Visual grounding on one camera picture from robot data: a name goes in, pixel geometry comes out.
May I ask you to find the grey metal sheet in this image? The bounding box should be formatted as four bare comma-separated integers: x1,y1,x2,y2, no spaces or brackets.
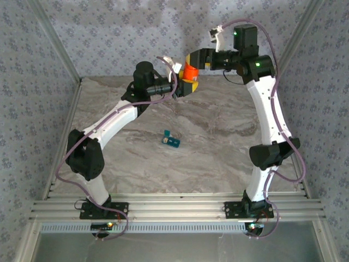
29,231,325,262

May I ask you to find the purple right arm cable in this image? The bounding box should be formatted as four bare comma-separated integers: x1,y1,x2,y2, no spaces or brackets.
221,18,308,240

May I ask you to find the aluminium frame bar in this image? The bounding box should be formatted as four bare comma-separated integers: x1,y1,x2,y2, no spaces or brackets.
13,219,41,262
312,219,339,262

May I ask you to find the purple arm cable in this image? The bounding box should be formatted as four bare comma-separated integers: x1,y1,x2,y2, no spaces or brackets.
221,18,308,240
55,56,178,241

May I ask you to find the orange pill bottle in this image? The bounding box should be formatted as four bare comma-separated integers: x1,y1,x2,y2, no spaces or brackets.
182,61,200,82

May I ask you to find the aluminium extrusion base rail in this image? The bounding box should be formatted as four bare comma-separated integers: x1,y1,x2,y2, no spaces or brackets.
29,192,327,221

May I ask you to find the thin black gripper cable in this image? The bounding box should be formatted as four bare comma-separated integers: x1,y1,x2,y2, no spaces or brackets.
222,69,245,86
125,81,137,97

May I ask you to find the aluminium corner post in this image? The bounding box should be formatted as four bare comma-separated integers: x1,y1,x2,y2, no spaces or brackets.
26,0,83,82
269,0,327,82

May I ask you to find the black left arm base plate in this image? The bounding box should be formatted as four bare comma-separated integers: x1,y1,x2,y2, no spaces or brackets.
79,201,129,220

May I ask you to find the teal pill organizer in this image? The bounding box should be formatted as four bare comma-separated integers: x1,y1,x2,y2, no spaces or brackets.
160,130,181,149

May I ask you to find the thin black right gripper cable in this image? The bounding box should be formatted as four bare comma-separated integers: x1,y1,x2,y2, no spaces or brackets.
222,69,245,86

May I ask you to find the thin black left gripper cable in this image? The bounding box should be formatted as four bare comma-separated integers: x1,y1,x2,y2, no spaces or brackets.
125,81,137,97

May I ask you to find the grey slotted cable duct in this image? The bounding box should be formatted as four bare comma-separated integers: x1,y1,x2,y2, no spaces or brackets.
40,221,248,234

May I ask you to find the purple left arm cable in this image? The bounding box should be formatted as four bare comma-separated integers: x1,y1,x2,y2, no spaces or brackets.
55,56,178,241

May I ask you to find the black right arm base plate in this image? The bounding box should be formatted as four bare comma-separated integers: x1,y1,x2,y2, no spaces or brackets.
224,201,274,219

